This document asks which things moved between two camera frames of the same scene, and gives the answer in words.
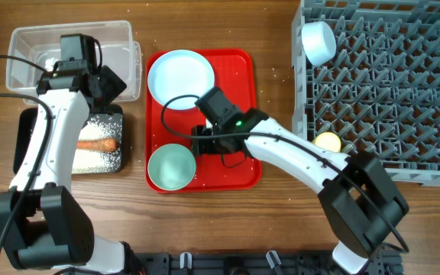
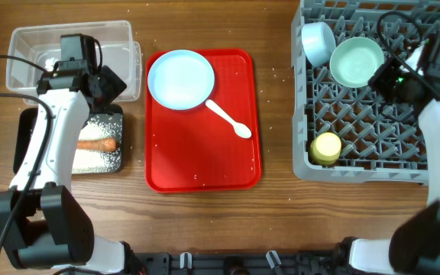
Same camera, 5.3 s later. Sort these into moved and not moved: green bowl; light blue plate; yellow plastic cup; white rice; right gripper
Moved: green bowl; right gripper
Not moved: light blue plate; white rice; yellow plastic cup
